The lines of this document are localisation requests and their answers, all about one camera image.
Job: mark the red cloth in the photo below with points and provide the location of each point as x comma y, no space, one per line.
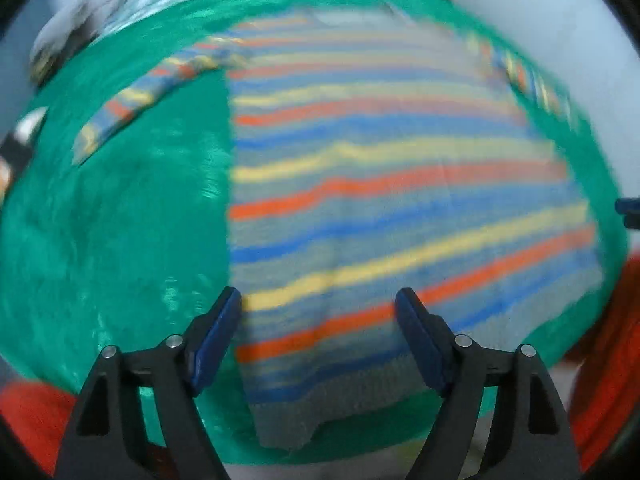
607,360

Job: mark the striped knit sweater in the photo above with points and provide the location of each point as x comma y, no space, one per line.
380,200

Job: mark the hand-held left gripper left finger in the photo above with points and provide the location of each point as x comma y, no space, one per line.
216,340

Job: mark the green blanket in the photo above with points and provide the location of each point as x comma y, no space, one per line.
125,220

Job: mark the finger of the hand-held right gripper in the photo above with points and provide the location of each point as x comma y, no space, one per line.
629,210

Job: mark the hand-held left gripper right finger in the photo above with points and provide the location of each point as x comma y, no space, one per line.
424,342

